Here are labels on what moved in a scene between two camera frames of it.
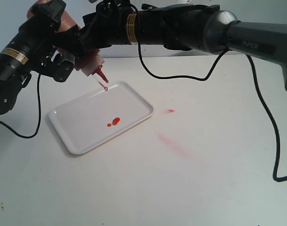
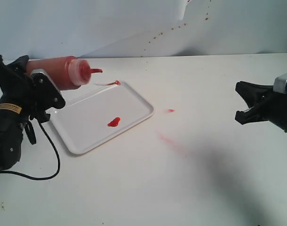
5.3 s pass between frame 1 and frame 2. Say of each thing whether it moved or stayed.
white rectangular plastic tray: stayed
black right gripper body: moved
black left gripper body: moved
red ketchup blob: stayed
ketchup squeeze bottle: moved
